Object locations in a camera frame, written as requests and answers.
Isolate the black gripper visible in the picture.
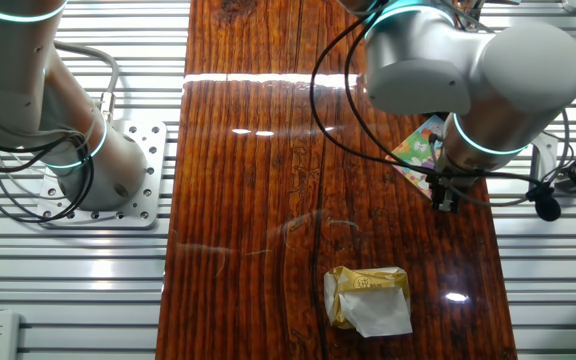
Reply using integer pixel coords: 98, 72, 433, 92
425, 167, 480, 214

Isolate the gold wrapped snack packet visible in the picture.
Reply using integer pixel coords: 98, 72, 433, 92
323, 265, 414, 339

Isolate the black wrist camera plug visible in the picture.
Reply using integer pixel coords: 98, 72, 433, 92
526, 183, 563, 223

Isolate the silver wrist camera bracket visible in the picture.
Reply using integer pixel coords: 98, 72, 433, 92
529, 131, 561, 190

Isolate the black camera cable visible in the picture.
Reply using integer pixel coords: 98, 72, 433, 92
343, 0, 544, 189

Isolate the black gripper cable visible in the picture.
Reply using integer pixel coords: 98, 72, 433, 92
309, 0, 432, 176

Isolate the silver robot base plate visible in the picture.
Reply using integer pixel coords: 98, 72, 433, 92
35, 119, 168, 230

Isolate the black base cable bundle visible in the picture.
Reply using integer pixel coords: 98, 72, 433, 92
0, 130, 95, 224

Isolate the thick grey base cable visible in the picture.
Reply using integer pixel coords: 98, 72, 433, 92
52, 40, 120, 124

